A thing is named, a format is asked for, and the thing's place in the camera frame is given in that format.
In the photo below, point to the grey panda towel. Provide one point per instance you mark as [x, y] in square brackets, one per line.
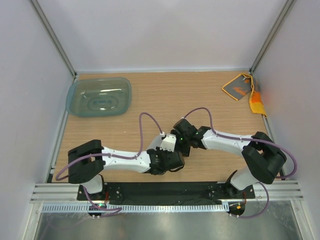
[156, 142]

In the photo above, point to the aluminium rail frame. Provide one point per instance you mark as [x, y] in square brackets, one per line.
[283, 190]

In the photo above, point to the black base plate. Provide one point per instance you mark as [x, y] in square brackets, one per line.
[116, 191]

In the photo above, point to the white slotted cable duct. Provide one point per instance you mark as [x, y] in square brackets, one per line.
[88, 208]

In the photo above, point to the grey orange towel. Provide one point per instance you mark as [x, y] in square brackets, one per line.
[245, 84]

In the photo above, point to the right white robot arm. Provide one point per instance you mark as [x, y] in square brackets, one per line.
[263, 159]

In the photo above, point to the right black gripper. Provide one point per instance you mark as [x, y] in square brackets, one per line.
[186, 151]

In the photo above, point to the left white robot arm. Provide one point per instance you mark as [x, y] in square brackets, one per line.
[95, 158]

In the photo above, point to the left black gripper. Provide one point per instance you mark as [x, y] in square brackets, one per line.
[160, 150]

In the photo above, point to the teal plastic container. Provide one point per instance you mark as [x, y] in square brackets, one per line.
[99, 97]

